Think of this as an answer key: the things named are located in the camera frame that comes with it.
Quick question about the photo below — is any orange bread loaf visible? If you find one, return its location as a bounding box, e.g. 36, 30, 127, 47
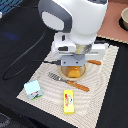
68, 66, 81, 78

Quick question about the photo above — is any round beige plate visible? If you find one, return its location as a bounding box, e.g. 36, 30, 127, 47
59, 65, 86, 81

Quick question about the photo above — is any blue milk carton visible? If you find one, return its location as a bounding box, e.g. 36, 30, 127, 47
24, 80, 43, 100

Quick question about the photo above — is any wooden handled knife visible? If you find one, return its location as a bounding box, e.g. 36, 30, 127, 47
88, 60, 101, 65

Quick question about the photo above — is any black cable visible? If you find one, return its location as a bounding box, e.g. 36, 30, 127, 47
1, 26, 63, 82

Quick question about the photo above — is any beige bowl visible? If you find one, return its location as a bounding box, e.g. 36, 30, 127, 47
121, 7, 128, 30

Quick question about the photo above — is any blue basket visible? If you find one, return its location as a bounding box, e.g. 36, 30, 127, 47
0, 0, 23, 10

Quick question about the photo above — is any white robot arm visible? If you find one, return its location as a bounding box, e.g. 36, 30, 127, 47
38, 0, 108, 67

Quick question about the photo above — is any beige woven placemat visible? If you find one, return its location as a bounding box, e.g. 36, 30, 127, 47
17, 45, 118, 128

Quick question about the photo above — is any pink brown board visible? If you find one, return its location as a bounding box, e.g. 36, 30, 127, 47
97, 0, 128, 43

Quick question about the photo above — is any wooden handled fork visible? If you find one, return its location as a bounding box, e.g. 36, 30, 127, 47
48, 72, 89, 92

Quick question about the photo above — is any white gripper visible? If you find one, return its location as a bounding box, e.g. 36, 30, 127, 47
51, 32, 108, 67

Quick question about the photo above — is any yellow butter box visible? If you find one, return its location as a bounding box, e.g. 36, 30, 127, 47
64, 90, 75, 114

